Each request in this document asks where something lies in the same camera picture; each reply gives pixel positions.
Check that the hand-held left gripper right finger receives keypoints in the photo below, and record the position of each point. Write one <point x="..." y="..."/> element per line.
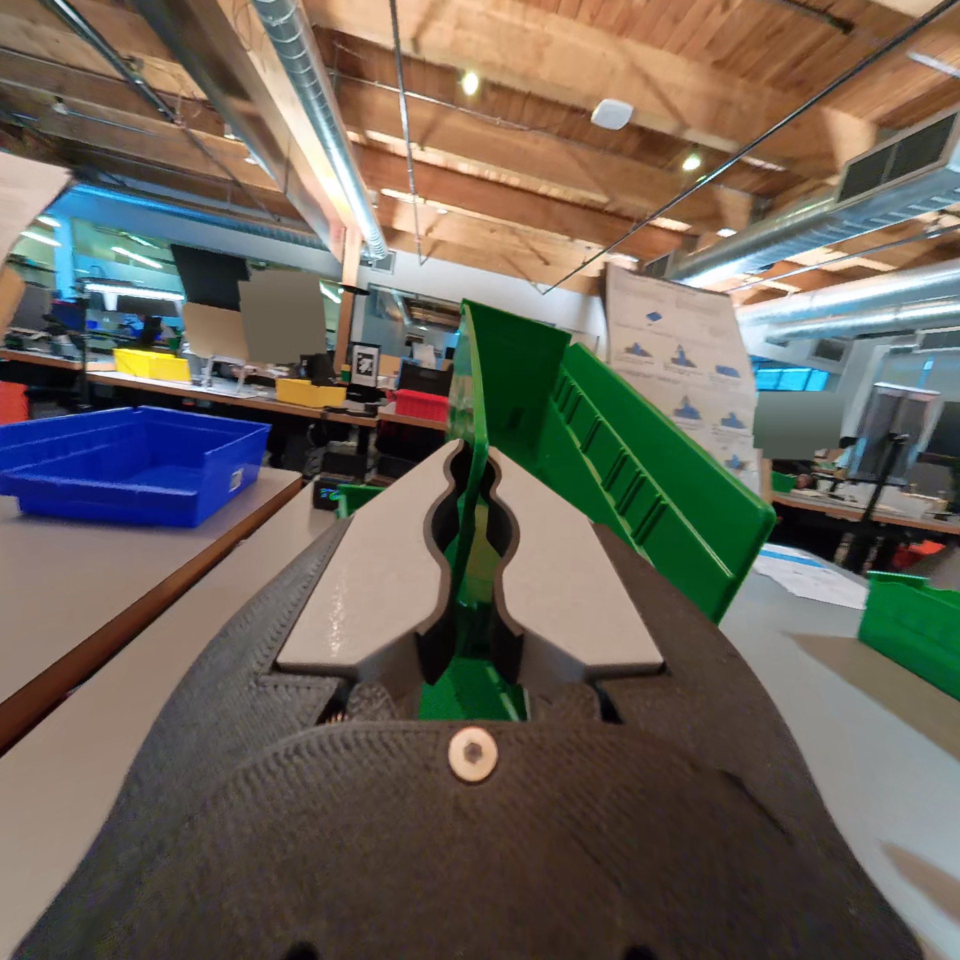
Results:
<point x="577" y="600"/>

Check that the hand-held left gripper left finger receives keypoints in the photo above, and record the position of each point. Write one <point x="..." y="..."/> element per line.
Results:
<point x="360" y="592"/>

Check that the green plastic bin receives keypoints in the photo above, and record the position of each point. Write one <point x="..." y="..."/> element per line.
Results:
<point x="360" y="499"/>
<point x="911" y="630"/>
<point x="660" y="480"/>

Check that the black charger box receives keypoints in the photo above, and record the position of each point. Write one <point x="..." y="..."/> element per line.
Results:
<point x="326" y="491"/>

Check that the red plastic bin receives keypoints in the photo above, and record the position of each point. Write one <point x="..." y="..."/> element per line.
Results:
<point x="420" y="403"/>

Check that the large yellow plastic bin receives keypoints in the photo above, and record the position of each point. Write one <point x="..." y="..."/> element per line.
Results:
<point x="150" y="364"/>
<point x="309" y="394"/>

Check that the black and white marker sign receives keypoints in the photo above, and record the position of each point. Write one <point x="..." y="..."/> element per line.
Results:
<point x="365" y="364"/>

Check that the printed paper sheet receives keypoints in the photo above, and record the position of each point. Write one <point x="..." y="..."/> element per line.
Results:
<point x="814" y="577"/>

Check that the long wooden workbench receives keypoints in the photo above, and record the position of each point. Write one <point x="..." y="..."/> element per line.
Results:
<point x="225" y="391"/>

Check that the blue plastic bin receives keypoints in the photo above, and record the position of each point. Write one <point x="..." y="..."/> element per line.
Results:
<point x="135" y="465"/>

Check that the instruction poster board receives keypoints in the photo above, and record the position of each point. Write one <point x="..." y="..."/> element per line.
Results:
<point x="675" y="322"/>

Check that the grey monitor on stand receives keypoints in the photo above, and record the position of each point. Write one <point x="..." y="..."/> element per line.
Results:
<point x="896" y="427"/>

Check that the round ceiling lamp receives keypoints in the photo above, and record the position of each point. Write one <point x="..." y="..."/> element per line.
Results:
<point x="691" y="161"/>
<point x="470" y="82"/>

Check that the white ceiling access point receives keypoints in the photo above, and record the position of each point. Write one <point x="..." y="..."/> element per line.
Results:
<point x="611" y="114"/>

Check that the large silver ventilation duct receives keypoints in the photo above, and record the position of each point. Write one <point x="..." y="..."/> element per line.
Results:
<point x="825" y="217"/>

